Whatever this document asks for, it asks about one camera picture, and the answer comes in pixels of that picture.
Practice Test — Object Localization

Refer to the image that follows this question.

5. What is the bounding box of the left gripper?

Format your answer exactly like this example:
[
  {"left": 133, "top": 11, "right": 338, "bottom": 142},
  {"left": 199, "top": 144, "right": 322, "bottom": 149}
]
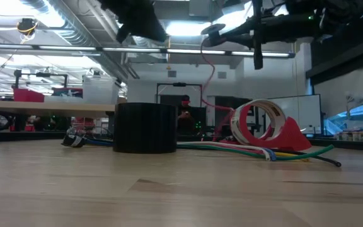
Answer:
[{"left": 98, "top": 0, "right": 169, "bottom": 44}]

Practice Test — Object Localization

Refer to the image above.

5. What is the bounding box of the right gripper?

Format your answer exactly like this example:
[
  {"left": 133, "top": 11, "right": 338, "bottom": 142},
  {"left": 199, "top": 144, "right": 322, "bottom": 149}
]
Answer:
[{"left": 209, "top": 0, "right": 320, "bottom": 70}]

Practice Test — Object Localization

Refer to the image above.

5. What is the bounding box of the red wire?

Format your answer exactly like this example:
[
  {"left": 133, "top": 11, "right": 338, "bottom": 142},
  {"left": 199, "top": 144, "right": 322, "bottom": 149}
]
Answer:
[{"left": 199, "top": 35, "right": 234, "bottom": 141}]

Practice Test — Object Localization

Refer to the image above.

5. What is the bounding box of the long ceiling light bar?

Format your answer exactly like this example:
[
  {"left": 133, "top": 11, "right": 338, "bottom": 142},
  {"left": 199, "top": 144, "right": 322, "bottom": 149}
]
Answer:
[{"left": 0, "top": 43, "right": 296, "bottom": 59}]

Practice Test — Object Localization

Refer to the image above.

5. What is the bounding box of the translucent storage box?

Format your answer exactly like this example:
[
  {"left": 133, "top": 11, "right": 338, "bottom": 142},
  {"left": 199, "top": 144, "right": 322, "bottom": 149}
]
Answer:
[{"left": 81, "top": 74, "right": 122, "bottom": 105}]

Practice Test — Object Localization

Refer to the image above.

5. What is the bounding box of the whiteboard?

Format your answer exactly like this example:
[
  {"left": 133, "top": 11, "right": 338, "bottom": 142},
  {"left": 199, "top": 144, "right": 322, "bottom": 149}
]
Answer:
[{"left": 265, "top": 93, "right": 323, "bottom": 136}]

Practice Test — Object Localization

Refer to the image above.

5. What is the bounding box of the red storage crate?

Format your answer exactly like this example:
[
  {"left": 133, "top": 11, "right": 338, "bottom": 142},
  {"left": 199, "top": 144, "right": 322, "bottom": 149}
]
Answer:
[{"left": 72, "top": 117, "right": 96, "bottom": 129}]

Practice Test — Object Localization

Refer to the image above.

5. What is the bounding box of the wooden workbench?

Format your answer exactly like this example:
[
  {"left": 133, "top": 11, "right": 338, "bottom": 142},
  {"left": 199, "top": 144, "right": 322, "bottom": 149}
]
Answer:
[{"left": 0, "top": 99, "right": 117, "bottom": 119}]

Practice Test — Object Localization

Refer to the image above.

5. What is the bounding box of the small red plastic crate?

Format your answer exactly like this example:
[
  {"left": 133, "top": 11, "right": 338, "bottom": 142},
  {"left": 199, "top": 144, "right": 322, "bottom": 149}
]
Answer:
[{"left": 13, "top": 88, "right": 45, "bottom": 103}]

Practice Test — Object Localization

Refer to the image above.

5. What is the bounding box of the silver ventilation duct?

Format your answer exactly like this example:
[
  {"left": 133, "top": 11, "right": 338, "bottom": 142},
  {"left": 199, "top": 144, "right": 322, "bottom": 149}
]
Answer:
[{"left": 19, "top": 0, "right": 140, "bottom": 80}]

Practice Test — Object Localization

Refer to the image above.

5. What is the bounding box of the black gantry frame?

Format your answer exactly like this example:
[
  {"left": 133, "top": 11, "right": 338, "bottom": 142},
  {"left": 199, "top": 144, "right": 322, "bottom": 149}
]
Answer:
[{"left": 155, "top": 82, "right": 204, "bottom": 107}]

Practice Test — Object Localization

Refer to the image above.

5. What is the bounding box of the duct tape roll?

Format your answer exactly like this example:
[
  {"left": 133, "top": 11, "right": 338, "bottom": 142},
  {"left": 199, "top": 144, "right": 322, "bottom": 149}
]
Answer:
[{"left": 112, "top": 102, "right": 178, "bottom": 154}]

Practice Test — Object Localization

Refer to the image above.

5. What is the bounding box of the ceiling cord reel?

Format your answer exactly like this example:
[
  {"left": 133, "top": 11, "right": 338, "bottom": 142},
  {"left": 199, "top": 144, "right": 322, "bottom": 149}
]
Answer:
[{"left": 16, "top": 18, "right": 40, "bottom": 36}]

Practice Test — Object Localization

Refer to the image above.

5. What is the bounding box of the white cable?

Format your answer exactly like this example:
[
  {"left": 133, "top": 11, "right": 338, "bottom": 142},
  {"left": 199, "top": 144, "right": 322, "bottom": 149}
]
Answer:
[{"left": 176, "top": 141, "right": 272, "bottom": 162}]

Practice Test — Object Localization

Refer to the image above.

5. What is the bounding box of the black camera rig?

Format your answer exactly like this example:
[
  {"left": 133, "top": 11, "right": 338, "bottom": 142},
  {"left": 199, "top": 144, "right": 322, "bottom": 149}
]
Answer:
[{"left": 13, "top": 69, "right": 69, "bottom": 90}]

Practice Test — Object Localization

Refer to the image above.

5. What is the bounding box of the pink cable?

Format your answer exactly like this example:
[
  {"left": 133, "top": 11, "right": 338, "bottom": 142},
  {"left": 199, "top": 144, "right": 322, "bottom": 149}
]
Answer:
[{"left": 197, "top": 142, "right": 266, "bottom": 156}]

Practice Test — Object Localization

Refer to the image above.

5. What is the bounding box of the yellow cable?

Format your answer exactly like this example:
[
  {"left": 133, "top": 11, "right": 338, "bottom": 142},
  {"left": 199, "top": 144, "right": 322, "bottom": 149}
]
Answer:
[{"left": 274, "top": 151, "right": 311, "bottom": 163}]

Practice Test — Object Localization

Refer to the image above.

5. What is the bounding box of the black and white cable connector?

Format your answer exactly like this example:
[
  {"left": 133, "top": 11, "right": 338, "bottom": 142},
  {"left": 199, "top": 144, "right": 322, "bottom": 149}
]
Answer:
[{"left": 60, "top": 133, "right": 88, "bottom": 149}]

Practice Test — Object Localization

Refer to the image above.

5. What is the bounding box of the green cable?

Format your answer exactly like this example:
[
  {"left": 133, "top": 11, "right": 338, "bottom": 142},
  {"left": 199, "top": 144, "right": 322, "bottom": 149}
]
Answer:
[{"left": 176, "top": 144, "right": 336, "bottom": 162}]

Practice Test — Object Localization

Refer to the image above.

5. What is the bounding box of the black cable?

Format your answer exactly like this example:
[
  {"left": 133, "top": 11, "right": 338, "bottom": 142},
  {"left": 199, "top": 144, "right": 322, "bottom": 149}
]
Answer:
[{"left": 271, "top": 148, "right": 343, "bottom": 168}]

